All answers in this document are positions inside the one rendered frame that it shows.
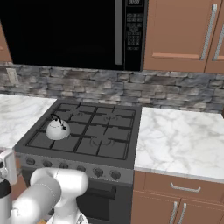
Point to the black stove knob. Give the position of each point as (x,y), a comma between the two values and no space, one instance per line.
(63,165)
(47,163)
(30,161)
(81,168)
(98,171)
(115,175)

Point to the grey wall socket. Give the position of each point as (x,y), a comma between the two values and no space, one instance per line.
(12,76)

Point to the brown base cupboard front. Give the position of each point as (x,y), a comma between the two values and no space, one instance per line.
(21,183)

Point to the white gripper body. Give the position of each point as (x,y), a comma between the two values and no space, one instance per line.
(11,166)

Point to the dark grey stove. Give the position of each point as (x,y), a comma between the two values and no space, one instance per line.
(116,163)

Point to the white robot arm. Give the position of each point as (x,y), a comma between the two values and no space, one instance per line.
(55,186)

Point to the brown drawer front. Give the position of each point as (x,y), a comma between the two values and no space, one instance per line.
(213,191)

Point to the black microwave oven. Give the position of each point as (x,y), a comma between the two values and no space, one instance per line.
(64,32)

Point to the brown base cupboard door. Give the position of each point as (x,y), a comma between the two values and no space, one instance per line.
(151,208)
(204,214)

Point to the brown wall cupboard door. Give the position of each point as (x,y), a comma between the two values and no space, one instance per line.
(175,29)
(4,46)
(218,66)

